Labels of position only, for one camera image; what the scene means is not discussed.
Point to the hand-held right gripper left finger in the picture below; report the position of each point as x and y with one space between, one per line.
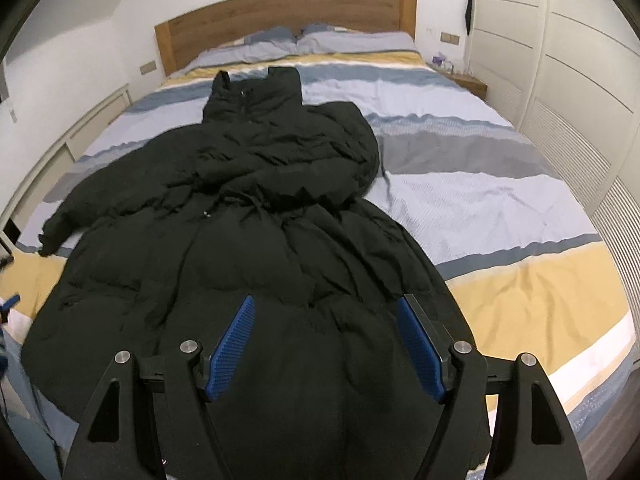
231 347

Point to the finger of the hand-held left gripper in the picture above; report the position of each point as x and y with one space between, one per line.
9 304

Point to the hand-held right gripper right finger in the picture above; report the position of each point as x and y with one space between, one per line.
419 347

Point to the black puffer coat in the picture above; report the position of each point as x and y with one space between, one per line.
250 240

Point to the striped duvet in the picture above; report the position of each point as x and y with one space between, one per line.
475 200

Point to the white slatted radiator cabinet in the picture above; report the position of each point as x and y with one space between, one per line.
60 145

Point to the wooden nightstand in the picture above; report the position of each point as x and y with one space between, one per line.
470 84

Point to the small purple white box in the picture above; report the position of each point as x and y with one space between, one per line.
441 59

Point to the grey blue pillow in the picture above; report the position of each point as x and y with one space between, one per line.
250 50
355 40

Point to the white wardrobe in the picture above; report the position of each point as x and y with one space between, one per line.
565 70

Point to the wooden headboard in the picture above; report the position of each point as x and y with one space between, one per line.
280 10

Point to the wall switch plate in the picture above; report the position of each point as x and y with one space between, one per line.
148 67
449 38

